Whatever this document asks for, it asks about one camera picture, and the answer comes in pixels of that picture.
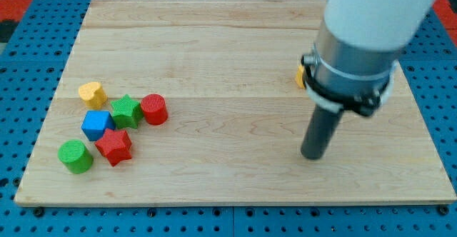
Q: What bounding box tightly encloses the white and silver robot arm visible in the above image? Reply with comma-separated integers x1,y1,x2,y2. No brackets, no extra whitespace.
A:
301,0,435,116

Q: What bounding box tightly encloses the yellow hexagon block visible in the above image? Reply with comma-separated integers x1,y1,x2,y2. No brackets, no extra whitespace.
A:
295,65,306,89

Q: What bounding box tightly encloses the light wooden board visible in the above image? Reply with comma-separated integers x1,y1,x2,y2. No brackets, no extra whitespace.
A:
15,0,456,207

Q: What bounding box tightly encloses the red cylinder block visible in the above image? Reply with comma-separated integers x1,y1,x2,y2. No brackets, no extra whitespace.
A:
140,94,168,126

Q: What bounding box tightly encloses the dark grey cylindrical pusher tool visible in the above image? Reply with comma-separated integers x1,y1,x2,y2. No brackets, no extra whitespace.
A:
301,105,343,160

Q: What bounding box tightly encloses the green star block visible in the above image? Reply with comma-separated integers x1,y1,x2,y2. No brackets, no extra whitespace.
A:
110,94,144,129

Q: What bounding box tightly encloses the red star block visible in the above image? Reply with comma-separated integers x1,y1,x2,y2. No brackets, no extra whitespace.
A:
94,128,132,167

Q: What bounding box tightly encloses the blue cube block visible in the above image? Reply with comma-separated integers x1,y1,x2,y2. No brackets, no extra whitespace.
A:
81,111,116,141

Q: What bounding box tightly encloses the yellow heart block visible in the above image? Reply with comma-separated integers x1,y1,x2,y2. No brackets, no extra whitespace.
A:
78,81,108,110

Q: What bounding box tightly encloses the green cylinder block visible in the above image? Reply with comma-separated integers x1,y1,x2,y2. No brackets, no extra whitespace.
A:
58,139,94,174

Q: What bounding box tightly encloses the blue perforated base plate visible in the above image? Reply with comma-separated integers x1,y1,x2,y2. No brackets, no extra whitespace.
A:
1,0,456,236

